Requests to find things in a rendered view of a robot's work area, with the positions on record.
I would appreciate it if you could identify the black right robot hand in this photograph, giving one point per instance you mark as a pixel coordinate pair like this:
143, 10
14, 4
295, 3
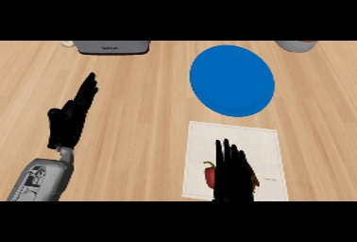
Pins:
231, 176

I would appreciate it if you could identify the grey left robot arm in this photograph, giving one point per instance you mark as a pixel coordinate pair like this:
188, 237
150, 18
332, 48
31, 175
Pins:
44, 178

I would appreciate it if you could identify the red bell pepper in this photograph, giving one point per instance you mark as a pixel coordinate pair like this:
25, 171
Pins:
209, 176

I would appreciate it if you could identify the cream round object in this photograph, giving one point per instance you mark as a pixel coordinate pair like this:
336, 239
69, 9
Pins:
66, 43

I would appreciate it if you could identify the white placemat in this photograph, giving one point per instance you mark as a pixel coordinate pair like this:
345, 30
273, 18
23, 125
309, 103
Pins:
250, 141

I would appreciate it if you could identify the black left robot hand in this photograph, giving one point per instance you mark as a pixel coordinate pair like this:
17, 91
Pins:
69, 119

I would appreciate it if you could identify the blue plate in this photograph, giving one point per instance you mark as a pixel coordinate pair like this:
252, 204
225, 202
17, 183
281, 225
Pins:
231, 80

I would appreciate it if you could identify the grey round pot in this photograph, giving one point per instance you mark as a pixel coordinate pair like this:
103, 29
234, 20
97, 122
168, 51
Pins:
295, 46

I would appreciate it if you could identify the grey appliance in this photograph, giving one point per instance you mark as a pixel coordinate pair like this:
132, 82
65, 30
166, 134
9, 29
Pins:
110, 47

